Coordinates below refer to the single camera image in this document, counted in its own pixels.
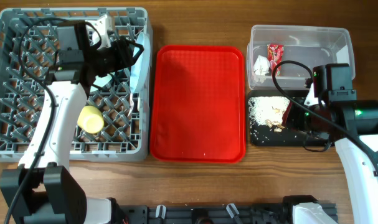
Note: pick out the black tray bin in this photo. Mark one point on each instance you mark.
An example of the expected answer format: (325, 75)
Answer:
(262, 136)

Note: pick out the clear plastic bin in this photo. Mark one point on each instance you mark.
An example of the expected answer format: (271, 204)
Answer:
(309, 45)

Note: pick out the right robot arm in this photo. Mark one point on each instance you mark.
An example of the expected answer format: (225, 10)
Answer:
(349, 124)

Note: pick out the white tissue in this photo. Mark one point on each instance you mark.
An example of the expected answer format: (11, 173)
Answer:
(261, 68)

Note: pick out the light blue plate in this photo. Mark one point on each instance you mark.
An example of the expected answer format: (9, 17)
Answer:
(139, 71)

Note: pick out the red snack wrapper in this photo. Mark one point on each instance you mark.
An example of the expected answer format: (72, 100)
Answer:
(274, 54)

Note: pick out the rice and peanut shells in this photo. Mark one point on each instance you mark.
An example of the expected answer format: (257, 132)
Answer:
(267, 111)

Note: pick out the white plastic spoon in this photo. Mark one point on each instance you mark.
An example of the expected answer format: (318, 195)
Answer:
(132, 105)

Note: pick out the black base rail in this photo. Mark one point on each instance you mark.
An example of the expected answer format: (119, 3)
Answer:
(257, 213)

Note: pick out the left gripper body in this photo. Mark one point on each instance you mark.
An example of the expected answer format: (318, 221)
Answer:
(111, 59)

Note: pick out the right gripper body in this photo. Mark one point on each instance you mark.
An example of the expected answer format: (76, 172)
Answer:
(301, 117)

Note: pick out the red serving tray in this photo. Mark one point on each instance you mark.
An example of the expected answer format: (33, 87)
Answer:
(198, 112)

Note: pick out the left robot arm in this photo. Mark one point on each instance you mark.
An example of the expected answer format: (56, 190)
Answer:
(41, 189)

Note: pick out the yellow cup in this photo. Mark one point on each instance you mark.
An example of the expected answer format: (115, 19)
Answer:
(90, 120)

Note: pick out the grey dishwasher rack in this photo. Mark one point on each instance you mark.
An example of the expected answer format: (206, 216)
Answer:
(28, 43)

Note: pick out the green bowl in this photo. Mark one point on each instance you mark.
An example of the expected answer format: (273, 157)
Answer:
(102, 83)

